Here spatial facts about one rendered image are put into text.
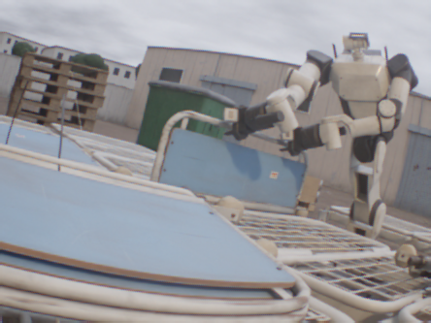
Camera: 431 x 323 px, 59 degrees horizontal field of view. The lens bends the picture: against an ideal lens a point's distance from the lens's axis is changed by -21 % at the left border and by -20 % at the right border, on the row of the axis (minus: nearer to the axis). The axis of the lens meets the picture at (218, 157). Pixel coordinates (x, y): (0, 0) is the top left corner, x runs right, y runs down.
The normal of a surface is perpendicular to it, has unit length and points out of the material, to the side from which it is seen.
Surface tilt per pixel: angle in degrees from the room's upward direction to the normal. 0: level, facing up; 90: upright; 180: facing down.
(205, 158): 90
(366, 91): 123
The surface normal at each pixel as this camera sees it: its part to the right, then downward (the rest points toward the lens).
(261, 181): 0.61, 0.20
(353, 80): -0.40, 0.48
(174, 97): -0.50, -0.04
